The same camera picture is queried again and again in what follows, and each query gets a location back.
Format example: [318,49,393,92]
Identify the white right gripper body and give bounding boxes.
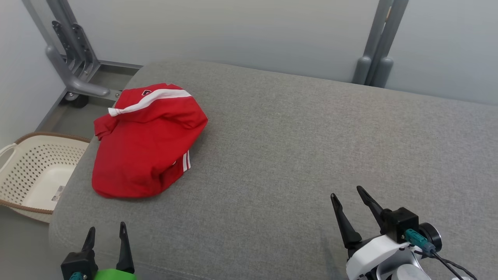
[345,233,415,280]

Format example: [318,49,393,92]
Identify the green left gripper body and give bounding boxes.
[93,268,137,280]

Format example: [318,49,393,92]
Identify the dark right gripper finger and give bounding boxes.
[331,193,363,250]
[357,186,386,230]

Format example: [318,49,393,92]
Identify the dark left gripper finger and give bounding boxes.
[82,227,96,252]
[117,222,135,272]

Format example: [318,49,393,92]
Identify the red basketball jersey white sleeves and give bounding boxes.
[92,83,209,199]

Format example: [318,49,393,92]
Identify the cream perforated laundry basket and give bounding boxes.
[0,132,91,223]

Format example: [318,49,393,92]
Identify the black caster wheel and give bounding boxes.
[64,91,89,109]

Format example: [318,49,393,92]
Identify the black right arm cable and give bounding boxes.
[405,229,478,280]

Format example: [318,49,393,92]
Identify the grey metal frame twin posts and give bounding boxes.
[352,0,409,88]

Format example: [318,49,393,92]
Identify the grey metal frame with holes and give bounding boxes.
[21,0,142,102]

